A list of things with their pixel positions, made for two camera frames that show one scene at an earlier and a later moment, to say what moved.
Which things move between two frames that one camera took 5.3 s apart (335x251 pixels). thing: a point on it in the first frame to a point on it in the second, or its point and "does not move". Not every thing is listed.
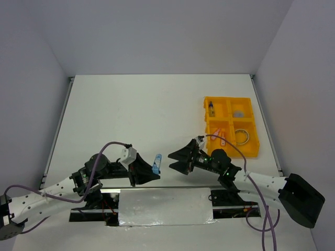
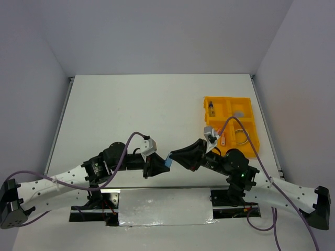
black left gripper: (141, 172) to (154, 164)
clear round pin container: (238, 114) does not move
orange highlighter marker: (223, 136) does not move
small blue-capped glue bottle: (211, 109) does not move
